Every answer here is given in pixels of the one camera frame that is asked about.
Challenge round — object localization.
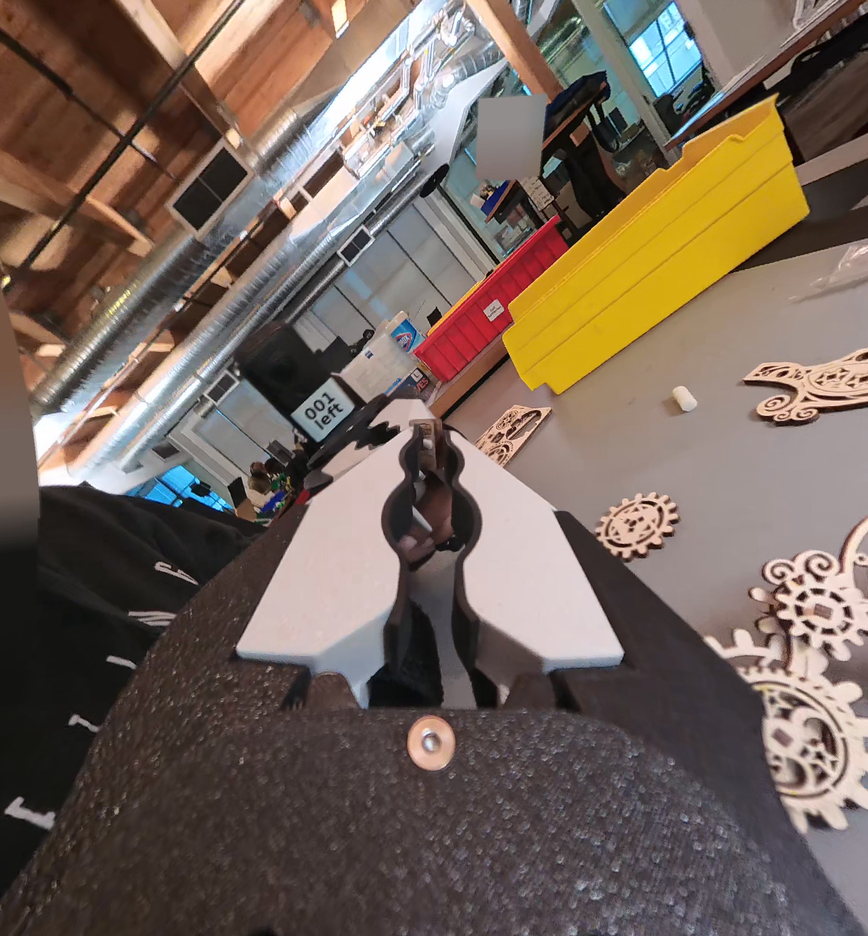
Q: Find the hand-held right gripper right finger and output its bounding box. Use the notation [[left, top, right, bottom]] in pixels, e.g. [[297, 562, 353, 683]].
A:
[[437, 428, 623, 704]]

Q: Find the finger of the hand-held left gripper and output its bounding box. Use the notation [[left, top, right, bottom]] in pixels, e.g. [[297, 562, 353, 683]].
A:
[[326, 445, 390, 485], [386, 398, 441, 434]]

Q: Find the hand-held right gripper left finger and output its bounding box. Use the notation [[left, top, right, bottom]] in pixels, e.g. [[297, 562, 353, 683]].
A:
[[235, 428, 420, 704]]

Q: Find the wooden gear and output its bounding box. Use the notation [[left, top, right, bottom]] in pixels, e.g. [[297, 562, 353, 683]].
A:
[[595, 492, 680, 563]]

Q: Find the wooden sheet with large cutouts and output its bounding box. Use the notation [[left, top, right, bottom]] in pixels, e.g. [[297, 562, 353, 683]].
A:
[[474, 406, 552, 468]]

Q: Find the wooden gear assembly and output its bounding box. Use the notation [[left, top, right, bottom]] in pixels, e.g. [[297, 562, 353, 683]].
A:
[[705, 501, 868, 835]]

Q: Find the small clear plastic bag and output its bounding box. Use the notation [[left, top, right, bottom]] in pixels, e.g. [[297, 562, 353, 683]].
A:
[[789, 241, 868, 304]]

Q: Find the grey desk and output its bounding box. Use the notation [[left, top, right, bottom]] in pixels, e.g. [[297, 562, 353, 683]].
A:
[[441, 146, 868, 936]]

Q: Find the person's left hand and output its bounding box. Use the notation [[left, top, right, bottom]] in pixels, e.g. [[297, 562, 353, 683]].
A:
[[402, 475, 464, 566]]

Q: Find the white paper packet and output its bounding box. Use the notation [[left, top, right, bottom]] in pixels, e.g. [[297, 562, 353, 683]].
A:
[[339, 322, 420, 403]]

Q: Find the wooden side table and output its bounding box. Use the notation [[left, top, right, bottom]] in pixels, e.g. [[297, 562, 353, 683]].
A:
[[430, 351, 512, 418]]

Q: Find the red plastic bin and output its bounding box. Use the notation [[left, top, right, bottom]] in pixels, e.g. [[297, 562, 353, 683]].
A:
[[414, 215, 570, 383]]

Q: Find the yellow plastic bin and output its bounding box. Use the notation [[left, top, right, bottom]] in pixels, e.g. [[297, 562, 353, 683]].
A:
[[502, 94, 811, 396], [427, 274, 493, 337]]

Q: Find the ornate wooden paddle piece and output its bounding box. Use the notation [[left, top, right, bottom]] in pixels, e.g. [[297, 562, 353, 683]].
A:
[[743, 347, 868, 427]]

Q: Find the wooden background table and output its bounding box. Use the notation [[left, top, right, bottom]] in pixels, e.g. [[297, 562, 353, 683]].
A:
[[664, 0, 868, 147]]

